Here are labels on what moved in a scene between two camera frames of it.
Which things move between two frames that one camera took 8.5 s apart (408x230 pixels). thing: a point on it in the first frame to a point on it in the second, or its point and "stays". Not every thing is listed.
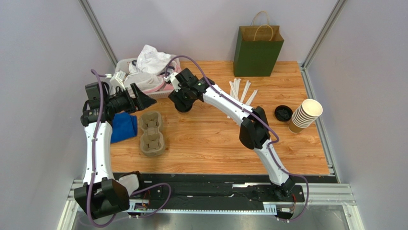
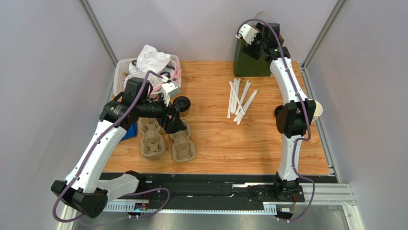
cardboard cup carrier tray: x=152 y=142 stays
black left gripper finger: x=142 y=100 to x=176 y=125
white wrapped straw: x=230 y=82 stays
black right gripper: x=177 y=97 to x=255 y=45
